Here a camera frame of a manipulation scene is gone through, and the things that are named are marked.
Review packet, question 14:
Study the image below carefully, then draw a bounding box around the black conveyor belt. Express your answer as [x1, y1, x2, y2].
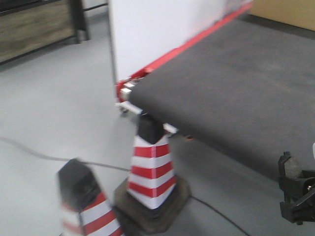
[129, 15, 315, 179]

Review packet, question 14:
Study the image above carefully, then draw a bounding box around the striped traffic cone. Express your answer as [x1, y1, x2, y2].
[114, 114, 191, 234]
[57, 158, 125, 236]

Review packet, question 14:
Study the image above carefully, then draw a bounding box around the left striped traffic cone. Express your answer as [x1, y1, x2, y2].
[114, 114, 191, 234]

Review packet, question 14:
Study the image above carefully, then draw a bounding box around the black floor cable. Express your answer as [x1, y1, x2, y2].
[0, 136, 252, 236]

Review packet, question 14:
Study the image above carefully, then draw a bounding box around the wooden workbench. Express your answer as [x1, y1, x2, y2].
[0, 0, 90, 64]

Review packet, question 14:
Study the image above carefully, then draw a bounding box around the right striped traffic cone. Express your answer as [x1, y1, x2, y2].
[57, 158, 125, 236]

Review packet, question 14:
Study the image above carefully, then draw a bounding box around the cardboard box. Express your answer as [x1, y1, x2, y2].
[250, 0, 315, 31]

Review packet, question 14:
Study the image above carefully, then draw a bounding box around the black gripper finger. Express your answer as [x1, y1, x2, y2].
[280, 196, 315, 225]
[279, 170, 315, 198]

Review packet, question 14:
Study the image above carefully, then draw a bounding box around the grey brake pad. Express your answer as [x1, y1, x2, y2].
[278, 151, 303, 178]

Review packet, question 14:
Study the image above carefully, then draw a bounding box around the white side panel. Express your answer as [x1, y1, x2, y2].
[108, 0, 248, 81]

